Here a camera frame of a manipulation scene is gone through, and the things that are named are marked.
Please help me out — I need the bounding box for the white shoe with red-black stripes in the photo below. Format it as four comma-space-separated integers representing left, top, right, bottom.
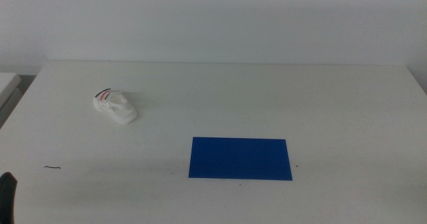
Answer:
92, 88, 138, 125

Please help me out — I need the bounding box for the white side furniture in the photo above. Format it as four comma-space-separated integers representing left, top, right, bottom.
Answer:
0, 72, 22, 119

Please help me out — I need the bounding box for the blue rectangular mat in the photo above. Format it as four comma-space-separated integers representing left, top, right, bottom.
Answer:
188, 137, 294, 181

